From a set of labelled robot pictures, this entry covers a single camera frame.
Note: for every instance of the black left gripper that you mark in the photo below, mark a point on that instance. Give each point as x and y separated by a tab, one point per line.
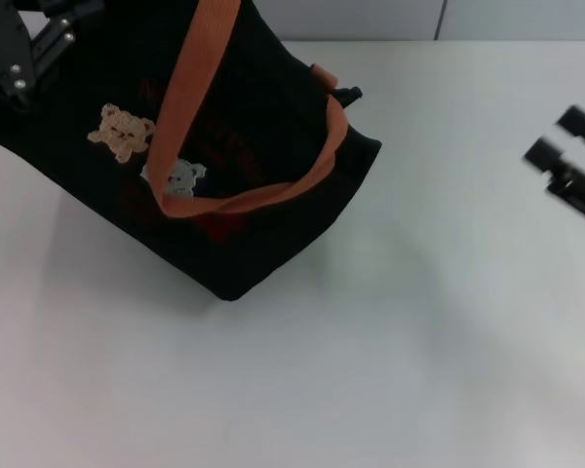
2	44

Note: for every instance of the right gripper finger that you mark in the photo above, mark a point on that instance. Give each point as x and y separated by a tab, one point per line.
548	156
582	124

